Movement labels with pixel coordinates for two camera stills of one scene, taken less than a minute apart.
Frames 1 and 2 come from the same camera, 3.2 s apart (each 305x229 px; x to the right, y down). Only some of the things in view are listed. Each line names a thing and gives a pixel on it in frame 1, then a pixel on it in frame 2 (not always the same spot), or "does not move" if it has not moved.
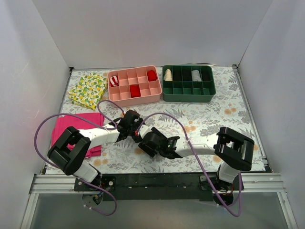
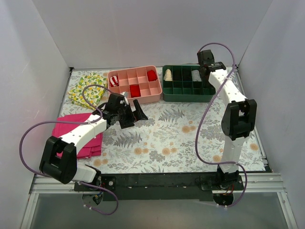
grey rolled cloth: [196, 76] does not move
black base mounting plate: [156, 187] does not move
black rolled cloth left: [177, 75] does not move
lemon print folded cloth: [88, 91] does not move
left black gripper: [134, 118] -> [130, 116]
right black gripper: [147, 145] -> [205, 72]
